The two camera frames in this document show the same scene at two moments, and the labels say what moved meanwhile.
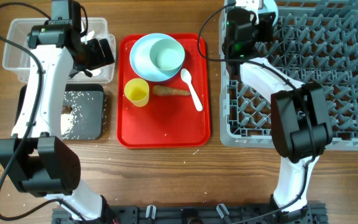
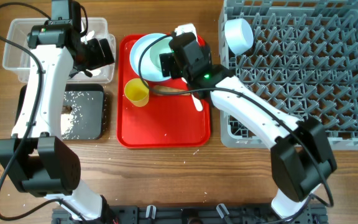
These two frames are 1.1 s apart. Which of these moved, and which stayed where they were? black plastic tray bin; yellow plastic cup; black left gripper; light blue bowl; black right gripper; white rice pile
Moved: light blue bowl; black right gripper
Stayed: white rice pile; yellow plastic cup; black left gripper; black plastic tray bin
